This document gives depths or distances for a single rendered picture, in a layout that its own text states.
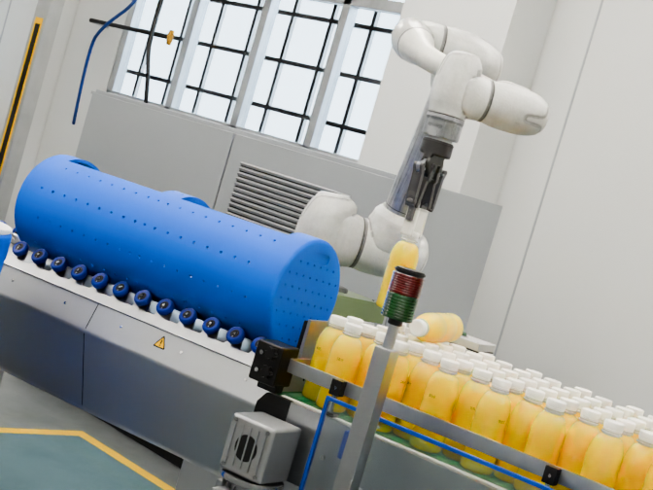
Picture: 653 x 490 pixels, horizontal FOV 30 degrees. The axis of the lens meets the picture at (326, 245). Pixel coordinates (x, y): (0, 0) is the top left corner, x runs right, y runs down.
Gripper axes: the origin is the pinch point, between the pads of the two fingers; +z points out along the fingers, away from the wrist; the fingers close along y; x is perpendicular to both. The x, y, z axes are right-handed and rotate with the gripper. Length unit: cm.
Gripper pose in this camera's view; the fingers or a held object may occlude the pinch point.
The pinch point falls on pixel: (414, 223)
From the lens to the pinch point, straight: 288.4
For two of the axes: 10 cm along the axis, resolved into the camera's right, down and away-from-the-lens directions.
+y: -5.2, -0.9, -8.5
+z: -2.8, 9.6, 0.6
